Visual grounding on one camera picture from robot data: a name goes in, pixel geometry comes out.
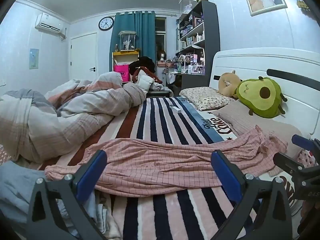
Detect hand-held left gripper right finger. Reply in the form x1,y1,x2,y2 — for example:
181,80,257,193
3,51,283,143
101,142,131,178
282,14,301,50
211,150,293,240

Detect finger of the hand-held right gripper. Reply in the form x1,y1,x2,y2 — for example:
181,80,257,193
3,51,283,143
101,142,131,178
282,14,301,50
291,134,320,153
273,152,318,178

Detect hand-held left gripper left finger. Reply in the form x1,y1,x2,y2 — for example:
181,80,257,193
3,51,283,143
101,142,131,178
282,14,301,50
26,149,108,240

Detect pink checked pants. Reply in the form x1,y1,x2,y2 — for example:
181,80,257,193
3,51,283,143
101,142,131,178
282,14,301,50
44,126,288,197

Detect white cloth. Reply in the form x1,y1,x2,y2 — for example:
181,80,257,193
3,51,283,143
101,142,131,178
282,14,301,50
87,192,120,240

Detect green avocado plush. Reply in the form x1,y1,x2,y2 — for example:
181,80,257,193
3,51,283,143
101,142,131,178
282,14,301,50
236,76,288,119

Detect pastel striped duvet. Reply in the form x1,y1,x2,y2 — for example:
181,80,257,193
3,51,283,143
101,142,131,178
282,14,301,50
0,71,148,164

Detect light blue cloth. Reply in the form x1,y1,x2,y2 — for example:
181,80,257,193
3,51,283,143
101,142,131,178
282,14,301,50
0,160,48,218

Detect floral pillow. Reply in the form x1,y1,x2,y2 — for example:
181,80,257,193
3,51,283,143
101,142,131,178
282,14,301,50
179,87,237,112

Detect striped printed blanket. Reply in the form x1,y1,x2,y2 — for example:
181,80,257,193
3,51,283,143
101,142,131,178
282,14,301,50
37,95,297,240

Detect brown round plush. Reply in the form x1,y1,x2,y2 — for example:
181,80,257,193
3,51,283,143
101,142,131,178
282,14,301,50
218,70,243,97

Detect white headboard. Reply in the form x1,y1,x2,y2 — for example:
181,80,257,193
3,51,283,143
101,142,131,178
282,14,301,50
209,48,320,140

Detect pink bag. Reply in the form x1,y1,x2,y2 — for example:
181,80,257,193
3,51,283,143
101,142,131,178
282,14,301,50
114,64,130,82

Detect white down jacket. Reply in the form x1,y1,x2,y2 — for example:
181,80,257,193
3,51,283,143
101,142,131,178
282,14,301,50
136,69,155,93

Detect cluttered desk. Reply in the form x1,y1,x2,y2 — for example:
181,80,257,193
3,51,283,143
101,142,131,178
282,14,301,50
162,67,208,90

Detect red-brown garment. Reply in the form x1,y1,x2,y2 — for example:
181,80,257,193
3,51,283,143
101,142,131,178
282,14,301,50
132,66,163,84

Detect white door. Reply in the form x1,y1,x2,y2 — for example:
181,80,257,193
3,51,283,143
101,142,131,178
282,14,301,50
69,32,98,82

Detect black clothes pile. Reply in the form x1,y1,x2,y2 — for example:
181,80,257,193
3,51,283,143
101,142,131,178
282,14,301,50
129,56,157,80

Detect yellow cabinet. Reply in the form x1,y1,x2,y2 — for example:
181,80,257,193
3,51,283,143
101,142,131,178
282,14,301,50
112,50,140,82

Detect mannequin head with wig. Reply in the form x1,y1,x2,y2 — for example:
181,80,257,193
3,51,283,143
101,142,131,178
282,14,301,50
157,50,167,67

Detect glass display case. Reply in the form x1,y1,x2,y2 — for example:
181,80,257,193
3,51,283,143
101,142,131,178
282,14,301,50
118,31,137,52

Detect dark bookshelf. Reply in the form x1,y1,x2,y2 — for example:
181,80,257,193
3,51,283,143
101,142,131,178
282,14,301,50
175,0,220,90

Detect teal curtain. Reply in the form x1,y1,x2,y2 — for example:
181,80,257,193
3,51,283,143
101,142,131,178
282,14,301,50
110,10,156,74

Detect window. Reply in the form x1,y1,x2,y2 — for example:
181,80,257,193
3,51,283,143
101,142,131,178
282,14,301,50
155,17,167,55

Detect white air conditioner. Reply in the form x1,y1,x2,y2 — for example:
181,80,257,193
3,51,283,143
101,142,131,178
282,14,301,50
34,12,67,40

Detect clear display box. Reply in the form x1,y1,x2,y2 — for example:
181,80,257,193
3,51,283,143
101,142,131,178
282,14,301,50
179,0,198,14

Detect small wall poster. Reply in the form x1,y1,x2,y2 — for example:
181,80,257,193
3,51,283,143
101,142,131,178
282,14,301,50
29,48,40,70

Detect yellow wall ornament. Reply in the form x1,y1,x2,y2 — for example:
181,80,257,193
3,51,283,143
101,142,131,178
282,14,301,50
296,0,311,11

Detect round wall clock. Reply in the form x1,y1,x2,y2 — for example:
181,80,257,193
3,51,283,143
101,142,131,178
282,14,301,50
98,16,115,31

